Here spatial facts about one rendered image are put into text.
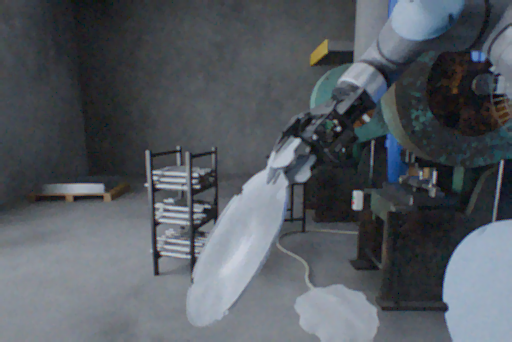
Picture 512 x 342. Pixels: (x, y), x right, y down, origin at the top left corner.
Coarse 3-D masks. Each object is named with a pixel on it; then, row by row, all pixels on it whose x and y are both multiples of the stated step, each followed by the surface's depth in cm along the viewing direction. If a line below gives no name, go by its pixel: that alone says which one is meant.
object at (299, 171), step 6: (300, 156) 54; (306, 156) 55; (312, 156) 54; (294, 162) 55; (300, 162) 54; (306, 162) 54; (312, 162) 53; (288, 168) 55; (294, 168) 54; (300, 168) 54; (306, 168) 53; (288, 174) 54; (294, 174) 54; (300, 174) 53; (306, 174) 51; (288, 180) 54; (294, 180) 53; (300, 180) 51
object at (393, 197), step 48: (384, 96) 168; (432, 96) 163; (480, 96) 152; (432, 144) 160; (480, 144) 160; (384, 192) 227; (432, 192) 189; (480, 192) 186; (384, 240) 194; (432, 240) 192; (384, 288) 197; (432, 288) 197
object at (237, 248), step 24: (264, 192) 55; (288, 192) 46; (240, 216) 56; (264, 216) 49; (216, 240) 63; (240, 240) 50; (264, 240) 44; (216, 264) 53; (240, 264) 46; (264, 264) 40; (192, 288) 59; (216, 288) 49; (240, 288) 42; (192, 312) 52; (216, 312) 44
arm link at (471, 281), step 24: (480, 240) 23; (504, 240) 21; (456, 264) 25; (480, 264) 23; (504, 264) 21; (456, 288) 25; (480, 288) 23; (504, 288) 21; (456, 312) 25; (480, 312) 22; (504, 312) 21; (456, 336) 24; (480, 336) 22; (504, 336) 20
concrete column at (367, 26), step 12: (360, 0) 505; (372, 0) 485; (384, 0) 486; (360, 12) 505; (372, 12) 489; (384, 12) 489; (360, 24) 505; (372, 24) 492; (384, 24) 492; (360, 36) 506; (372, 36) 495; (360, 48) 507
